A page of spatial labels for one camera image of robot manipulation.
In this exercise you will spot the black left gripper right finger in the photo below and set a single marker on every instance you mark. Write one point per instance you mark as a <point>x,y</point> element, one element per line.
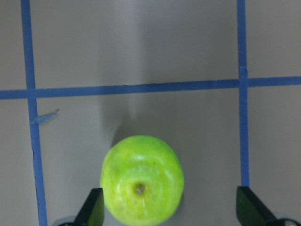
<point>250,210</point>

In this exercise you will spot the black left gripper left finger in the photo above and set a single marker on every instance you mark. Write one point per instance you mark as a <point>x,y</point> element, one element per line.
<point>92,211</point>

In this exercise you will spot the green apple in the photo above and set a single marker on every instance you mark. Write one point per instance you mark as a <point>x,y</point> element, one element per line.
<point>142,181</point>

